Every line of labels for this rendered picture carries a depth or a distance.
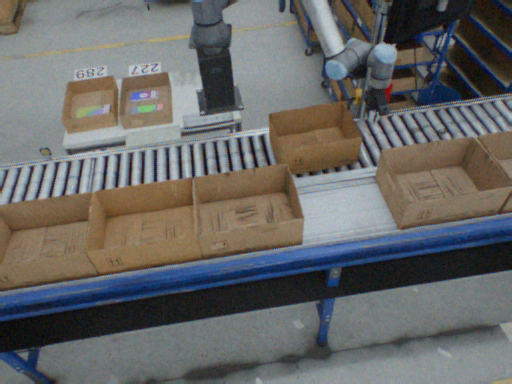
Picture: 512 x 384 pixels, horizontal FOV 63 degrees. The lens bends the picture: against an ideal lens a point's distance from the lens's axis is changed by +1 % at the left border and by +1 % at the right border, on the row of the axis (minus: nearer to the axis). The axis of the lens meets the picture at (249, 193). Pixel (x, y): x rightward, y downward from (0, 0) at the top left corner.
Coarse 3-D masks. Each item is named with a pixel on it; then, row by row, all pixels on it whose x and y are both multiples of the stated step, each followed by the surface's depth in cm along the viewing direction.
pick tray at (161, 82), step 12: (132, 84) 258; (144, 84) 260; (156, 84) 261; (168, 84) 247; (120, 96) 242; (168, 96) 254; (120, 108) 236; (168, 108) 246; (132, 120) 233; (144, 120) 234; (156, 120) 235; (168, 120) 236
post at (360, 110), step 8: (376, 8) 189; (376, 16) 190; (384, 16) 189; (376, 24) 191; (384, 24) 191; (376, 32) 194; (376, 40) 197; (368, 72) 209; (368, 80) 213; (368, 88) 217; (352, 104) 228; (360, 104) 227; (352, 112) 232; (360, 112) 229
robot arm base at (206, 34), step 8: (200, 24) 209; (208, 24) 208; (216, 24) 209; (224, 24) 214; (192, 32) 216; (200, 32) 211; (208, 32) 210; (216, 32) 211; (224, 32) 214; (200, 40) 213; (208, 40) 212; (216, 40) 213
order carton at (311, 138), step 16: (288, 112) 213; (304, 112) 215; (320, 112) 217; (336, 112) 219; (272, 128) 207; (288, 128) 221; (304, 128) 223; (320, 128) 225; (336, 128) 226; (352, 128) 207; (272, 144) 216; (288, 144) 219; (304, 144) 219; (320, 144) 194; (336, 144) 196; (352, 144) 198; (288, 160) 198; (304, 160) 200; (320, 160) 202; (336, 160) 204; (352, 160) 206
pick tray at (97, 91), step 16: (80, 80) 255; (96, 80) 257; (112, 80) 259; (80, 96) 260; (96, 96) 258; (112, 96) 258; (64, 112) 237; (112, 112) 232; (80, 128) 235; (96, 128) 238
